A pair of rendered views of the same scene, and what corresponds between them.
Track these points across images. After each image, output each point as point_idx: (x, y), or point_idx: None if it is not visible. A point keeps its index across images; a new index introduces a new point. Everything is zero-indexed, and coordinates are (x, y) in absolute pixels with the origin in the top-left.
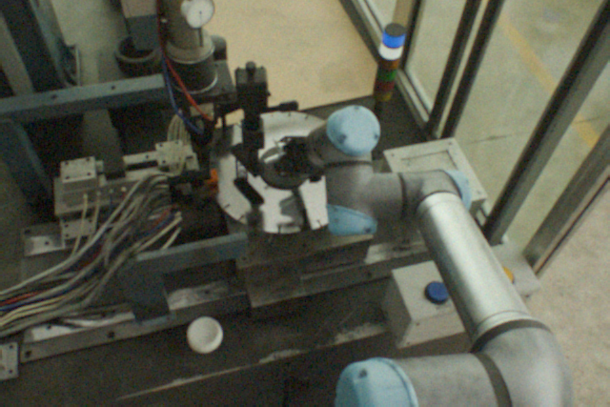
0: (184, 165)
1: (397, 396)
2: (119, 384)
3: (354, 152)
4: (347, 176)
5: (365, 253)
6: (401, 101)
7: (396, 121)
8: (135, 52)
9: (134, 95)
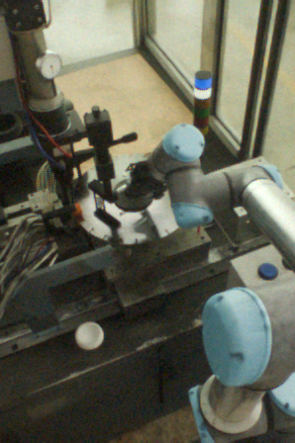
0: (52, 207)
1: (249, 308)
2: (28, 383)
3: (186, 158)
4: (184, 179)
5: (207, 254)
6: (217, 138)
7: (215, 154)
8: (1, 128)
9: (6, 155)
